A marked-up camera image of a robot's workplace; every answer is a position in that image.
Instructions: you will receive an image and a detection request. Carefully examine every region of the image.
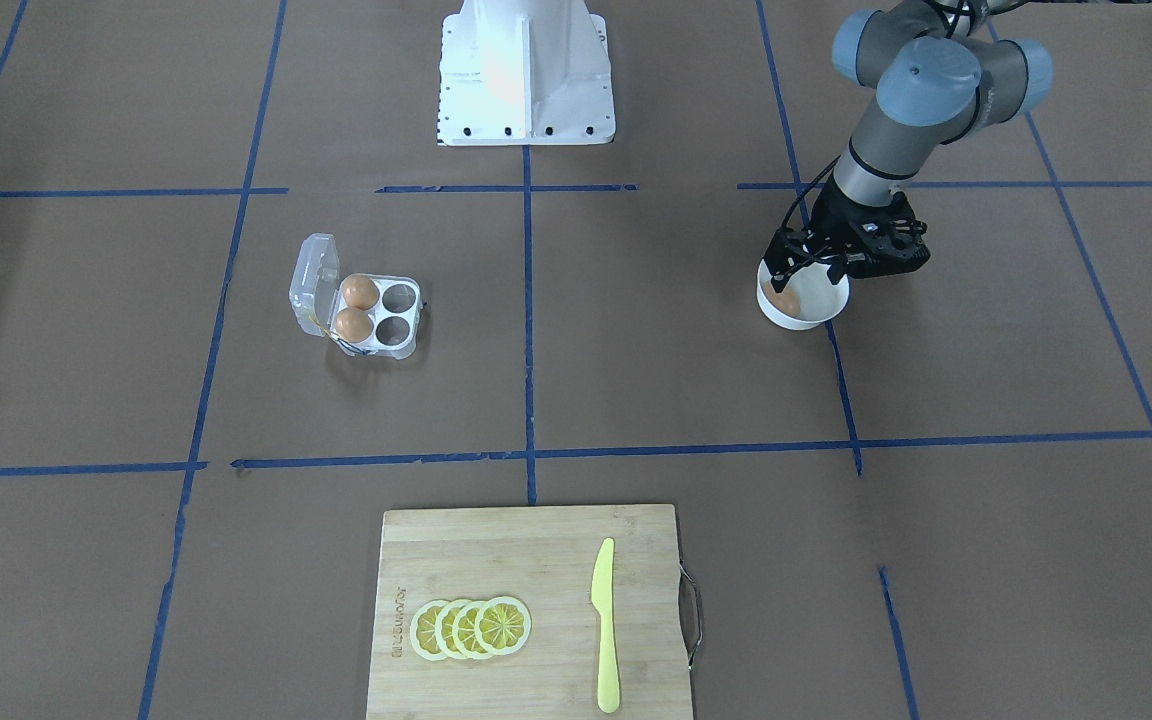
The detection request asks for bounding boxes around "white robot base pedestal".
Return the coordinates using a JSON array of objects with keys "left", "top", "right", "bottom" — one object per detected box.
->
[{"left": 435, "top": 1, "right": 617, "bottom": 147}]

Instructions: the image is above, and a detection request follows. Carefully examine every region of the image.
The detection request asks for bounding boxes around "brown egg in box far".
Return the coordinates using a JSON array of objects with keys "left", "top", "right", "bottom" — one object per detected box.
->
[{"left": 340, "top": 273, "right": 380, "bottom": 311}]

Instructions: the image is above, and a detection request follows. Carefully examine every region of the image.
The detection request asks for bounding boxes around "brown egg in box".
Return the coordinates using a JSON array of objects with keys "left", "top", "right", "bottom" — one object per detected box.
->
[
  {"left": 340, "top": 273, "right": 380, "bottom": 311},
  {"left": 332, "top": 306, "right": 374, "bottom": 344}
]

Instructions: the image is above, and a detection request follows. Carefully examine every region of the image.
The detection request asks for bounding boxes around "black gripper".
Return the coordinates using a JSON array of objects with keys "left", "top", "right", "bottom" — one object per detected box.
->
[{"left": 764, "top": 185, "right": 931, "bottom": 301}]

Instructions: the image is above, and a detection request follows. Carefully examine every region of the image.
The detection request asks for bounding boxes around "lemon slice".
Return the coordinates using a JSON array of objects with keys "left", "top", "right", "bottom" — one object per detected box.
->
[
  {"left": 473, "top": 596, "right": 532, "bottom": 657},
  {"left": 434, "top": 598, "right": 470, "bottom": 660},
  {"left": 450, "top": 600, "right": 497, "bottom": 661},
  {"left": 410, "top": 600, "right": 450, "bottom": 662}
]

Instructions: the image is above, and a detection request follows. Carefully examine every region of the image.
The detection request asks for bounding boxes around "yellow plastic knife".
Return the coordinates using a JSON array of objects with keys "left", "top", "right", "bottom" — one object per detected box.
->
[{"left": 590, "top": 537, "right": 621, "bottom": 715}]

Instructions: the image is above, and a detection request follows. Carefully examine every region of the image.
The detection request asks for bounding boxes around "wooden cutting board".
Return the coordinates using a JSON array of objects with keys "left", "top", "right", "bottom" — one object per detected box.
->
[{"left": 365, "top": 503, "right": 694, "bottom": 719}]

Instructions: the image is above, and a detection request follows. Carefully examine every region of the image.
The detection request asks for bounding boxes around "white bowl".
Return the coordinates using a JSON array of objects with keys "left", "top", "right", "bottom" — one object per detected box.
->
[{"left": 755, "top": 263, "right": 851, "bottom": 331}]

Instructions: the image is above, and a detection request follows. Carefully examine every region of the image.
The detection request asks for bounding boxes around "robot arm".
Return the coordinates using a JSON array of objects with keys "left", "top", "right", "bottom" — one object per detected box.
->
[{"left": 760, "top": 1, "right": 1053, "bottom": 300}]

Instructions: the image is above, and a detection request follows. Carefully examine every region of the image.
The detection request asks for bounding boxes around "brown egg from bowl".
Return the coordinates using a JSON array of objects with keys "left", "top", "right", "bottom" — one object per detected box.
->
[{"left": 763, "top": 282, "right": 801, "bottom": 318}]

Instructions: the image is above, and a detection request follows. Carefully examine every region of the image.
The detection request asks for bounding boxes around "brown egg in box near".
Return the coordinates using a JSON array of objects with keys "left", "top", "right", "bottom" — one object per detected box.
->
[{"left": 332, "top": 306, "right": 374, "bottom": 344}]

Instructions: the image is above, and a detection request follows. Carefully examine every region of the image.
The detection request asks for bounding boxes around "clear plastic egg box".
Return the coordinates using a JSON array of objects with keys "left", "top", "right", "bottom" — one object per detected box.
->
[{"left": 288, "top": 233, "right": 425, "bottom": 361}]

